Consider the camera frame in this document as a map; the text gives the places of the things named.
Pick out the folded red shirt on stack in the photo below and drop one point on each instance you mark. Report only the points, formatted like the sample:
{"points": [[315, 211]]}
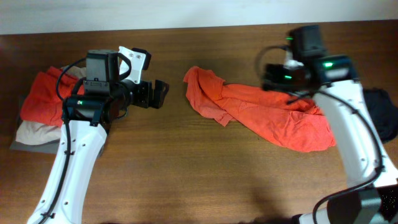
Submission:
{"points": [[42, 104]]}

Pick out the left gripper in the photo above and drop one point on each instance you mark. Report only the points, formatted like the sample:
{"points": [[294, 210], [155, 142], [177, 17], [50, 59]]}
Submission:
{"points": [[146, 100]]}

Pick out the folded grey garment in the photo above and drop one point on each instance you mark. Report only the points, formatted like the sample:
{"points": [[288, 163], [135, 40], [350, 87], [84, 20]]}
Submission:
{"points": [[37, 148]]}

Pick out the folded beige garment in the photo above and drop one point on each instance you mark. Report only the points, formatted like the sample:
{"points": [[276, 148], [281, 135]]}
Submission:
{"points": [[69, 80]]}

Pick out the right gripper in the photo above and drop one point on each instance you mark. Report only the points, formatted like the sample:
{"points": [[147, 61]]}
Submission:
{"points": [[270, 77]]}

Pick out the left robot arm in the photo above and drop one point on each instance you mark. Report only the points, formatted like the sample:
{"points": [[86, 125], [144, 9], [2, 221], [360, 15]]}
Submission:
{"points": [[112, 83]]}

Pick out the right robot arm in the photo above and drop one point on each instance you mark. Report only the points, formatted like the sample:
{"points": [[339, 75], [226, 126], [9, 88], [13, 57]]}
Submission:
{"points": [[333, 83]]}

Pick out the black garment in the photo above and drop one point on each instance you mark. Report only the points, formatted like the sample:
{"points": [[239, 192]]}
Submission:
{"points": [[382, 112]]}

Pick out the red soccer t-shirt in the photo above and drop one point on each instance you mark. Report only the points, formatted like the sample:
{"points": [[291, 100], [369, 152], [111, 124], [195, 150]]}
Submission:
{"points": [[279, 118]]}

